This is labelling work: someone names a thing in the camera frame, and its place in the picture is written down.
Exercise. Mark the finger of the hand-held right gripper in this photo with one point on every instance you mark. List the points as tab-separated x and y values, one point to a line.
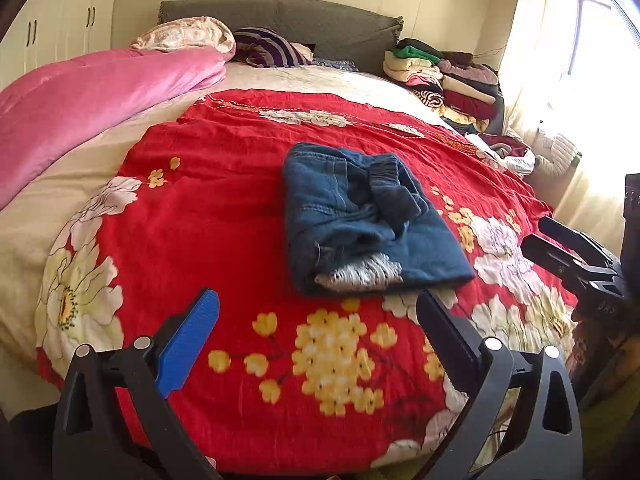
570	240
555	257

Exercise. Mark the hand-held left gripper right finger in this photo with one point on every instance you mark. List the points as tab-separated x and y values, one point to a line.
447	332

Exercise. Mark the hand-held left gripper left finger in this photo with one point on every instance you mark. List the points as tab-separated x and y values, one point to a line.
190	335

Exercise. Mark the blue denim pants lace trim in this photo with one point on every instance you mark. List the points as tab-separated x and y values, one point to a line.
350	210

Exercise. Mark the white and red laundry heap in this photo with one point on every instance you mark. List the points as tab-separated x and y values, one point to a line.
555	150

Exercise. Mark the red floral blanket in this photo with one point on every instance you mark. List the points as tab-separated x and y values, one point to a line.
200	210

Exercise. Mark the pale curtain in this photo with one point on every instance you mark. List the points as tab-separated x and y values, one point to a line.
540	60

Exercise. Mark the stack of folded clothes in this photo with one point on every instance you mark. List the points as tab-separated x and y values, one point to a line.
450	90

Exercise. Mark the window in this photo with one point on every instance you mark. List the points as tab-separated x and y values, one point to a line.
600	40

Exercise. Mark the pink quilt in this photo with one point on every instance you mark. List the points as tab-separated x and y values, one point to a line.
75	105

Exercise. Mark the blue patterned cloth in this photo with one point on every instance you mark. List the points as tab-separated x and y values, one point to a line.
335	64

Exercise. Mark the purple striped pillow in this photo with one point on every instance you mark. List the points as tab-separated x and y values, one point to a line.
270	47

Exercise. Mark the cream floral quilt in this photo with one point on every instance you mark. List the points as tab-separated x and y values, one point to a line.
185	32

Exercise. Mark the grey upholstered headboard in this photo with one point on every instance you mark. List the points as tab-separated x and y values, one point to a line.
325	25

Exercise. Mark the cream wardrobe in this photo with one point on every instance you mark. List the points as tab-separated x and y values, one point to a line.
55	15

